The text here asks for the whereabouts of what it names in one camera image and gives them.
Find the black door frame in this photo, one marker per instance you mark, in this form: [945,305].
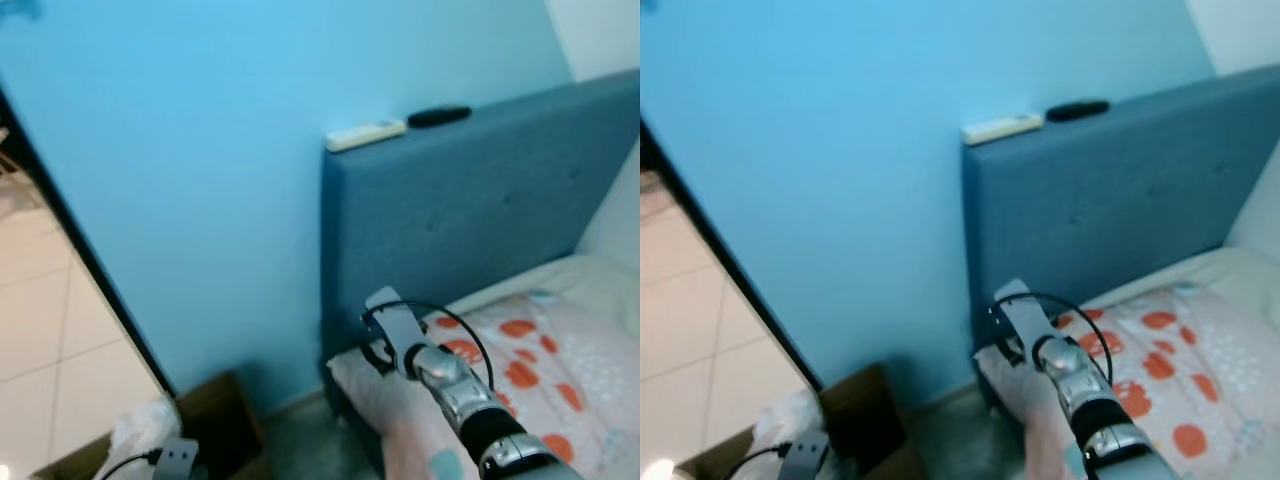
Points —
[90,262]
[730,262]

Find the mattress with cream sheet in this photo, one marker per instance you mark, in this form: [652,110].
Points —
[1220,270]
[570,280]

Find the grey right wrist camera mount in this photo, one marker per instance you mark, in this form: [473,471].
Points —
[395,318]
[1022,310]

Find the brown cardboard box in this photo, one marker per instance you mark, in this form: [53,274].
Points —
[870,420]
[225,420]

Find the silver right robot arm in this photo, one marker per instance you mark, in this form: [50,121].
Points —
[1100,410]
[480,420]

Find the black remote control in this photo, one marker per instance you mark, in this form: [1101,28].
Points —
[438,116]
[1077,110]

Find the pink patterned pillow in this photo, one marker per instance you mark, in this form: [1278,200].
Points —
[1220,360]
[580,360]

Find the white remote control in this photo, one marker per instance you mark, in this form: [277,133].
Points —
[365,135]
[1002,128]

